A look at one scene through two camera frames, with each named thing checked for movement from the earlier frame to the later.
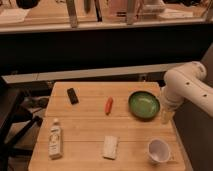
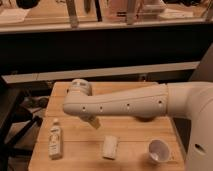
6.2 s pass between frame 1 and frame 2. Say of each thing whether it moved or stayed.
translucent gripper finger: moved
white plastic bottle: stayed
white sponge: stayed
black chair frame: stayed
